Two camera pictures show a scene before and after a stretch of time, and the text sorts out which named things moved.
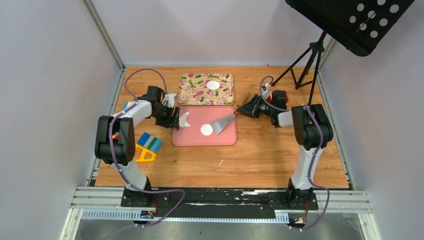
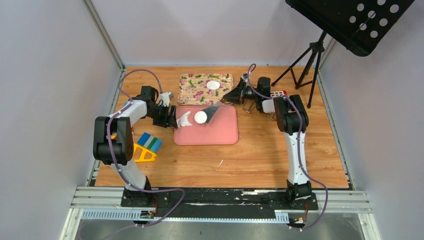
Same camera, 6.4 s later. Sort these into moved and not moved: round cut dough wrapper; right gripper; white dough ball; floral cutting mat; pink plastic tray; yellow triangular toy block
Moved: right gripper; round cut dough wrapper
Not moved: pink plastic tray; white dough ball; floral cutting mat; yellow triangular toy block
